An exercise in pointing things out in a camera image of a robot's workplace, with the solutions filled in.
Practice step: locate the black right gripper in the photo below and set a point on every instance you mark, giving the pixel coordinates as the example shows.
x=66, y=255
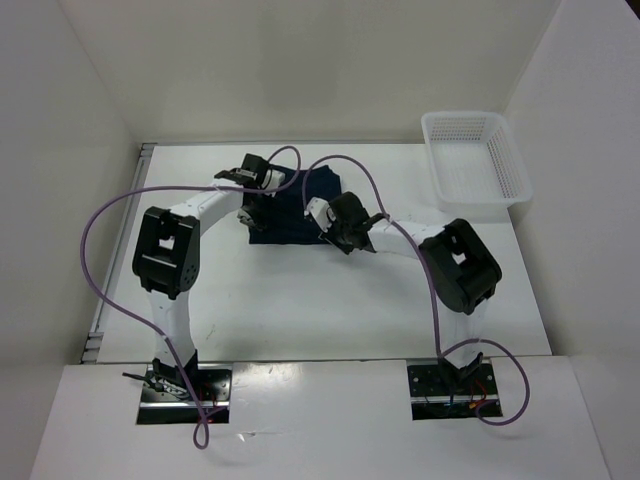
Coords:
x=346, y=248

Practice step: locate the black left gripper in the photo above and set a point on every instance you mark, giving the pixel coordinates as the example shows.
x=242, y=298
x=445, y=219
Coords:
x=258, y=222

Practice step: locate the navy blue shorts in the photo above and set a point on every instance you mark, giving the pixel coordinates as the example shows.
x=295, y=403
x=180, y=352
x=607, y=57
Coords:
x=288, y=226

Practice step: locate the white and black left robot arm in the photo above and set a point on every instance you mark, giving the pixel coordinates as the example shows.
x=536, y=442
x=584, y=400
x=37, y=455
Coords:
x=167, y=262

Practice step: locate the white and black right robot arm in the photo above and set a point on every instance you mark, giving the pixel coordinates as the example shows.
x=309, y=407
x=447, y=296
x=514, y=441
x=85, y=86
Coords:
x=462, y=274

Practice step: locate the white perforated plastic basket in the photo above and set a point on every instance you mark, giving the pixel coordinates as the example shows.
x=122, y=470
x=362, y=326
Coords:
x=474, y=160

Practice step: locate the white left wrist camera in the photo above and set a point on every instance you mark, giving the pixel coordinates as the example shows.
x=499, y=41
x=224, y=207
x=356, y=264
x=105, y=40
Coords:
x=273, y=180

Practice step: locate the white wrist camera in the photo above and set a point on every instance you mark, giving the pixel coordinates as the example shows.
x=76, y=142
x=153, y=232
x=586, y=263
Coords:
x=320, y=211
x=273, y=180

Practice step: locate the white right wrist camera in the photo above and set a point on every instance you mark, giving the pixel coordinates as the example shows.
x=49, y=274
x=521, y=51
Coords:
x=320, y=211

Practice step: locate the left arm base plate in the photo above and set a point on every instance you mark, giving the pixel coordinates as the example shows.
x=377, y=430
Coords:
x=163, y=405

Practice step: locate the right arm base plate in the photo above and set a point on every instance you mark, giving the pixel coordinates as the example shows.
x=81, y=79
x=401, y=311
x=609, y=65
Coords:
x=432, y=398

